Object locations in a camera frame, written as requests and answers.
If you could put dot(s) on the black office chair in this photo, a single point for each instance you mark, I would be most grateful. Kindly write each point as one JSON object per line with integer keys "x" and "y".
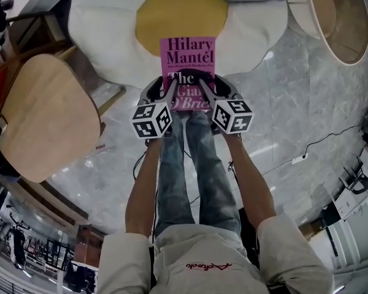
{"x": 357, "y": 176}

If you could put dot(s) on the round wooden table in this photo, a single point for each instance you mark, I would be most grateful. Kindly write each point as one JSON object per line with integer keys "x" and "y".
{"x": 46, "y": 118}

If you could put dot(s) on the wooden chair frame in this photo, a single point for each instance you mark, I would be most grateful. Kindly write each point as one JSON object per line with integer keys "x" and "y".
{"x": 36, "y": 32}

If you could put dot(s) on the person's beige shirt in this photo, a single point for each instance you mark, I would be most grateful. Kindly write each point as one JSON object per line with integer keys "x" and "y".
{"x": 208, "y": 265}

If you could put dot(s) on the person's leg in jeans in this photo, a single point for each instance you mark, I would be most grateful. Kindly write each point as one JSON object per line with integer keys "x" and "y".
{"x": 171, "y": 170}
{"x": 208, "y": 170}

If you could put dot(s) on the person's left leg in jeans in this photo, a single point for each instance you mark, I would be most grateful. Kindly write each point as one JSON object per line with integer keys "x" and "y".
{"x": 171, "y": 170}

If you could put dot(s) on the person's left forearm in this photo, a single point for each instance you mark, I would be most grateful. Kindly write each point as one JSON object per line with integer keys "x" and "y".
{"x": 147, "y": 188}

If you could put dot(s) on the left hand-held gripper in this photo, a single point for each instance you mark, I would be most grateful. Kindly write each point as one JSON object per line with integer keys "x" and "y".
{"x": 151, "y": 119}

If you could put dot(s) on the person's right leg in jeans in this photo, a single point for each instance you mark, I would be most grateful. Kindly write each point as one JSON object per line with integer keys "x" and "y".
{"x": 208, "y": 170}

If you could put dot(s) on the person's right forearm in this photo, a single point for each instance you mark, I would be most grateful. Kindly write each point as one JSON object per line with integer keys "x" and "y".
{"x": 251, "y": 182}

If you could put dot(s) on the pink book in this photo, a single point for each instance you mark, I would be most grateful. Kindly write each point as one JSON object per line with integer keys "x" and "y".
{"x": 187, "y": 57}

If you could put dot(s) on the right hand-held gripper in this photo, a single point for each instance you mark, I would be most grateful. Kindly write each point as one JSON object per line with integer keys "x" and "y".
{"x": 233, "y": 115}

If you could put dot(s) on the black metal rack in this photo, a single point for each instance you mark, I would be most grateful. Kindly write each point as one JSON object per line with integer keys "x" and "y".
{"x": 59, "y": 254}

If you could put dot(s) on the white power strip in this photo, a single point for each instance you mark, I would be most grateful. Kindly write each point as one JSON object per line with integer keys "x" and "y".
{"x": 299, "y": 159}

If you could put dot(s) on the white egg-shaped sofa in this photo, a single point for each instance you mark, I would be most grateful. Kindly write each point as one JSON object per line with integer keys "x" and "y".
{"x": 104, "y": 35}

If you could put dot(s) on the white cabinet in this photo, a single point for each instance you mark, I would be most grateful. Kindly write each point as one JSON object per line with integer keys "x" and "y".
{"x": 352, "y": 204}

